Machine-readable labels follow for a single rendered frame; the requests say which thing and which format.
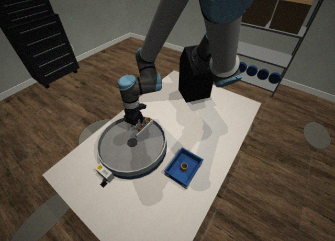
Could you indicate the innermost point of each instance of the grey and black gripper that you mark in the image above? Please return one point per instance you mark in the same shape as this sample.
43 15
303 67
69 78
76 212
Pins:
136 118

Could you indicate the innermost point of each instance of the blue open crate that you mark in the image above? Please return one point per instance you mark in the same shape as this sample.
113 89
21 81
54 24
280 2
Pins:
174 168

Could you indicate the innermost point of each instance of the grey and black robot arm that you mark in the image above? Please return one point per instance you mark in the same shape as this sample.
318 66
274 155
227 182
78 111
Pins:
220 42

